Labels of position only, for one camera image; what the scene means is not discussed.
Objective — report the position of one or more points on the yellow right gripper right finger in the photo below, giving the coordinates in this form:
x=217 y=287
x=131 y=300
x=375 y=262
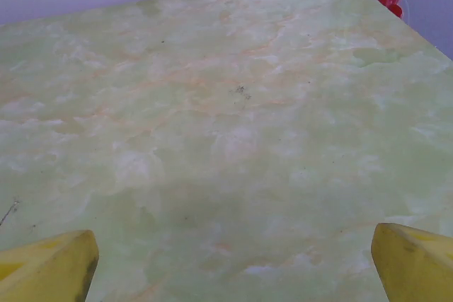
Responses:
x=414 y=266

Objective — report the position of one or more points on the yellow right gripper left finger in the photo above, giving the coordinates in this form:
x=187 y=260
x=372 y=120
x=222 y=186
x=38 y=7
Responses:
x=46 y=270

